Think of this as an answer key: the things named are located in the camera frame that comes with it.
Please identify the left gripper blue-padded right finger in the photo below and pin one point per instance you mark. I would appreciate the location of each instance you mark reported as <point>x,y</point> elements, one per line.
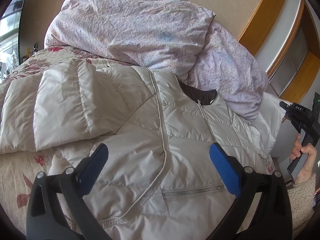
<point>261,209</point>

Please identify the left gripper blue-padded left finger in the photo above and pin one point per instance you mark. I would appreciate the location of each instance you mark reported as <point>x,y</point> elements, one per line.
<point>56,208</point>

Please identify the beige quilted down jacket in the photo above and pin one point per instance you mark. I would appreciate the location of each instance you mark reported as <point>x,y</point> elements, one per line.
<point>159,181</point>

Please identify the fuzzy beige sleeve forearm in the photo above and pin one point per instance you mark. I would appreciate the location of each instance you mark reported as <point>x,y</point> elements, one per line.
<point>301,199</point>

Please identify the floral red cream bedsheet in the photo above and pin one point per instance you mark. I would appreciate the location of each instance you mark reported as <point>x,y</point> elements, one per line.
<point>18,170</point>

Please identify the wooden white headboard shelf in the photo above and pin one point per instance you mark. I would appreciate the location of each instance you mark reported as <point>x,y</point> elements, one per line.
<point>283,35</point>

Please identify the pale purple crinkled duvet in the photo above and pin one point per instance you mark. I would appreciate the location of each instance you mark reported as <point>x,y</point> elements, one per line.
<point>172,35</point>

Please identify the window with clutter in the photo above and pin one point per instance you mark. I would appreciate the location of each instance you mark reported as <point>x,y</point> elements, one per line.
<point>11,11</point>

